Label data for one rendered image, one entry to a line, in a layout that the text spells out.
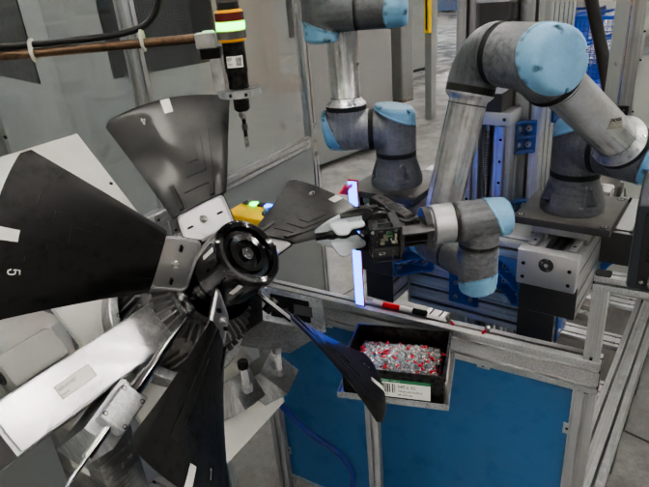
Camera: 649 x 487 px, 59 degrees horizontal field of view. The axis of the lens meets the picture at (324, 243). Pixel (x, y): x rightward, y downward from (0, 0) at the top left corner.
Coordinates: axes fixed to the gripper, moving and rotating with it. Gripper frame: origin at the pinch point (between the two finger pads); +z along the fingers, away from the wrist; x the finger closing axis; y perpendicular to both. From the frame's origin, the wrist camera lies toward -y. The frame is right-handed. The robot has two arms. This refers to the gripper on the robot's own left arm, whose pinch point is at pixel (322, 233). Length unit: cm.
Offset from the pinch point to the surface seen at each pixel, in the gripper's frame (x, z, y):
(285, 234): -1.6, 6.8, 1.3
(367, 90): 107, -83, -434
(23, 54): -37, 42, 0
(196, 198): -11.6, 21.0, 2.7
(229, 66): -32.9, 11.8, 2.0
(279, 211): -1.2, 7.4, -8.9
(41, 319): 21, 63, -15
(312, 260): 86, -2, -124
